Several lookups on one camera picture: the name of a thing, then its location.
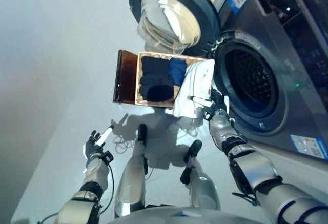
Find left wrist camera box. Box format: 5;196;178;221
101;151;114;165

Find white garment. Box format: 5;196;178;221
172;59;215;119

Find right silver robot leg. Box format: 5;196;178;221
179;139;222;212

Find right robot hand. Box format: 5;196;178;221
188;91;231;120

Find left silver robot leg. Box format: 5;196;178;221
114;123;149;219

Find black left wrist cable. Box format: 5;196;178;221
98;161;115;211

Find silver robot leg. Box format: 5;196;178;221
179;139;222;212
114;123;149;219

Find black garment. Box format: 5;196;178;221
138;75;175;101
140;56;171;77

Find grey front-loading washing machine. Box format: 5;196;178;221
209;0;328;163

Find grey robot torso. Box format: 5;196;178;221
107;205;272;224

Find folded black garment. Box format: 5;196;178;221
140;56;171;77

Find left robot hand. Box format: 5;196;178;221
84;124;115;162

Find blue QR code label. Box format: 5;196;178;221
289;133;328;161

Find navy blue garment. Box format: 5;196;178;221
168;58;188;86

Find round glass washer door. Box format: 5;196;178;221
128;0;221;55

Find large wicker laundry basket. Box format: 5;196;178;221
134;51;216;108

